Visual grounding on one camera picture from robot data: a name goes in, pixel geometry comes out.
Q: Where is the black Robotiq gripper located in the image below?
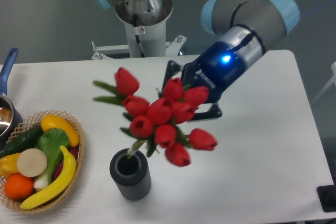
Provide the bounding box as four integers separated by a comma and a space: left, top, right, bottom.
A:
162, 41, 246, 121

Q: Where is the red tulip bouquet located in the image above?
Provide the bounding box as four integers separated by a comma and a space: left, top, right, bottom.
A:
92, 67, 217, 167

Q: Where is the dark grey ribbed vase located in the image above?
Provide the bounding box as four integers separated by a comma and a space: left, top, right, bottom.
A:
109, 148, 151, 201

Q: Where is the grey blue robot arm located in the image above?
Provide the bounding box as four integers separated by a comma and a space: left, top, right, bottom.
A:
95, 0, 300, 120

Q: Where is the dark red vegetable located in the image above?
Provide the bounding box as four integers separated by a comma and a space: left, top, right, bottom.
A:
53, 145, 79, 181

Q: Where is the yellow banana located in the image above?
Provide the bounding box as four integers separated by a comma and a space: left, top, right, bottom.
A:
20, 145, 77, 210

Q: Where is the green bok choy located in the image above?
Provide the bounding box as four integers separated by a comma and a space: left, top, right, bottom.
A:
34, 127, 69, 191

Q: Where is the woven wicker basket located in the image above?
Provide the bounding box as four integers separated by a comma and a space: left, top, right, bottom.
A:
1, 110, 85, 214

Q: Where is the black device at edge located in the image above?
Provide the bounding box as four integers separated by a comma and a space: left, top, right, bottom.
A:
317, 185, 335, 212

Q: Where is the green cucumber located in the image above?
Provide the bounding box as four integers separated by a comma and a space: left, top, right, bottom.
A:
1, 125, 44, 158

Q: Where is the beige round disc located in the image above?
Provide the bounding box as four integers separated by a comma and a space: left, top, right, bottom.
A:
16, 148, 47, 177

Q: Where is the yellow bell pepper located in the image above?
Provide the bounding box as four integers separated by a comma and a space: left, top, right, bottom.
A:
1, 153, 21, 178

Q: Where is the orange fruit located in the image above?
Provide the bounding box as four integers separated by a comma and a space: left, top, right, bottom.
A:
4, 174, 34, 199

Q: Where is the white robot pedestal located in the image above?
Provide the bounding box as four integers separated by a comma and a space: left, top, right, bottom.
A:
92, 0, 187, 60

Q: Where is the black pedestal cable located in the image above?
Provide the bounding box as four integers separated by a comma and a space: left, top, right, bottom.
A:
132, 13, 145, 58

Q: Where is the white frame at right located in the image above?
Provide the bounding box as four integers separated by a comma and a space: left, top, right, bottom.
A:
312, 62, 335, 104

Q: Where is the blue handled saucepan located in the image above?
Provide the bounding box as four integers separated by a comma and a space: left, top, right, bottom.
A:
1, 48, 23, 150

